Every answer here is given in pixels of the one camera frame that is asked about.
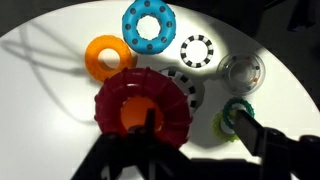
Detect yellow-green small toy ring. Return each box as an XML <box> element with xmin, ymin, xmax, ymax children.
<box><xmin>211</xmin><ymin>111</ymin><xmax>245</xmax><ymax>143</ymax></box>

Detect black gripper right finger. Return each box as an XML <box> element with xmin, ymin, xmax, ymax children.
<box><xmin>232</xmin><ymin>108</ymin><xmax>320</xmax><ymax>180</ymax></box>

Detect blue dotted toy ring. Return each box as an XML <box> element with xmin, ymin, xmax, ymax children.
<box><xmin>121</xmin><ymin>0</ymin><xmax>177</xmax><ymax>56</ymax></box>

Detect orange ribbed toy ring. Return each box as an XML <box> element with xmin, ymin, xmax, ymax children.
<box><xmin>84</xmin><ymin>34</ymin><xmax>139</xmax><ymax>84</ymax></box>

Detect orange post striped base stacker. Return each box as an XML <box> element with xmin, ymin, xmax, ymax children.
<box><xmin>120</xmin><ymin>66</ymin><xmax>206</xmax><ymax>133</ymax></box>

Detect black white striped small ring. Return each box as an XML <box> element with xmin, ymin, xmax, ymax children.
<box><xmin>179</xmin><ymin>33</ymin><xmax>215</xmax><ymax>69</ymax></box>

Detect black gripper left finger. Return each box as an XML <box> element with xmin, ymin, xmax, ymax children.
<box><xmin>70</xmin><ymin>107</ymin><xmax>188</xmax><ymax>180</ymax></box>

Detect red ribbed toy ring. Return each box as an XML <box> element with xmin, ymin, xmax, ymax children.
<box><xmin>93</xmin><ymin>66</ymin><xmax>194</xmax><ymax>150</ymax></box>

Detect teal small toy ring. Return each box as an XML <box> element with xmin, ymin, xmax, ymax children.
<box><xmin>222</xmin><ymin>96</ymin><xmax>256</xmax><ymax>130</ymax></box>

